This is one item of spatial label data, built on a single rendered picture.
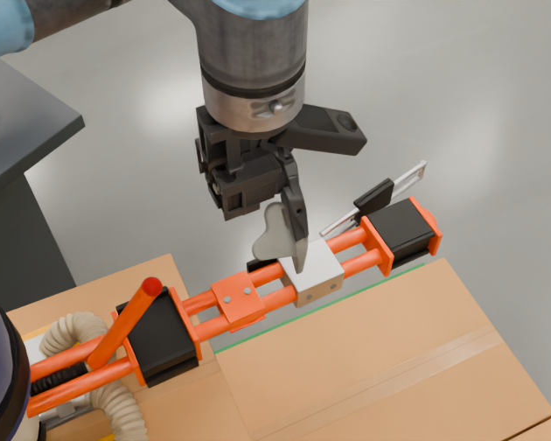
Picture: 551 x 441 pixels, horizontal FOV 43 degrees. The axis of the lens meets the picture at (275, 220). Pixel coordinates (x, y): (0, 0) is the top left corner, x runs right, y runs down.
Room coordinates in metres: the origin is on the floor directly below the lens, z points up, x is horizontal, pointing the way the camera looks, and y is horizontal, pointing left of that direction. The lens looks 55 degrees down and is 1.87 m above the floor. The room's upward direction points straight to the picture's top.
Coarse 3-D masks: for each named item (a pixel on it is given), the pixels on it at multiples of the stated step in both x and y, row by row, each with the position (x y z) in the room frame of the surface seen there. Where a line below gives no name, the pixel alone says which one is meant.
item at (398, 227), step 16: (384, 208) 0.56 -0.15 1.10; (400, 208) 0.56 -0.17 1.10; (416, 208) 0.56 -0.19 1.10; (368, 224) 0.54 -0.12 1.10; (384, 224) 0.54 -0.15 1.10; (400, 224) 0.54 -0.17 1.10; (416, 224) 0.54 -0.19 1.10; (432, 224) 0.54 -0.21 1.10; (368, 240) 0.52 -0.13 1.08; (384, 240) 0.51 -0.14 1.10; (400, 240) 0.51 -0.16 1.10; (416, 240) 0.51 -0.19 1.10; (432, 240) 0.52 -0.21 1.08; (384, 256) 0.49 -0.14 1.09; (400, 256) 0.50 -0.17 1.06; (416, 256) 0.51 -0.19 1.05; (384, 272) 0.48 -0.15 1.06
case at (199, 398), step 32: (160, 256) 0.58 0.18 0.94; (96, 288) 0.52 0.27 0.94; (128, 288) 0.52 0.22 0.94; (32, 320) 0.47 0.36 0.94; (192, 320) 0.47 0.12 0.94; (128, 384) 0.37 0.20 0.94; (160, 384) 0.37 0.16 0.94; (192, 384) 0.37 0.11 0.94; (224, 384) 0.37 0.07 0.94; (96, 416) 0.33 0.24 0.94; (160, 416) 0.33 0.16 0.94; (192, 416) 0.33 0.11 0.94; (224, 416) 0.33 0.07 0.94
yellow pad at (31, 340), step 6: (36, 330) 0.45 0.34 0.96; (42, 330) 0.44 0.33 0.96; (24, 336) 0.44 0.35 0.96; (30, 336) 0.44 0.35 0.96; (36, 336) 0.44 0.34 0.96; (42, 336) 0.43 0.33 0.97; (24, 342) 0.42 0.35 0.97; (30, 342) 0.42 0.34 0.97; (36, 342) 0.42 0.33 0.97; (78, 342) 0.43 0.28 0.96; (30, 348) 0.41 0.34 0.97; (36, 348) 0.41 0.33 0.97; (30, 354) 0.40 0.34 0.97; (36, 354) 0.40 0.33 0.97; (30, 360) 0.40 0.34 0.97; (36, 360) 0.40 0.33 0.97
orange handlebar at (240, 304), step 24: (432, 216) 0.56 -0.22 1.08; (336, 240) 0.52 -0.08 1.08; (360, 240) 0.52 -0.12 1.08; (360, 264) 0.48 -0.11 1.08; (216, 288) 0.44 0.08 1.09; (240, 288) 0.44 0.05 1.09; (288, 288) 0.45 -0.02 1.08; (192, 312) 0.41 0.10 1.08; (240, 312) 0.41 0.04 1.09; (264, 312) 0.41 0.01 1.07; (48, 360) 0.34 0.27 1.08; (72, 360) 0.35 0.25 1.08; (120, 360) 0.35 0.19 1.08; (72, 384) 0.31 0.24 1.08; (96, 384) 0.32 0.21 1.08; (48, 408) 0.29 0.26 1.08
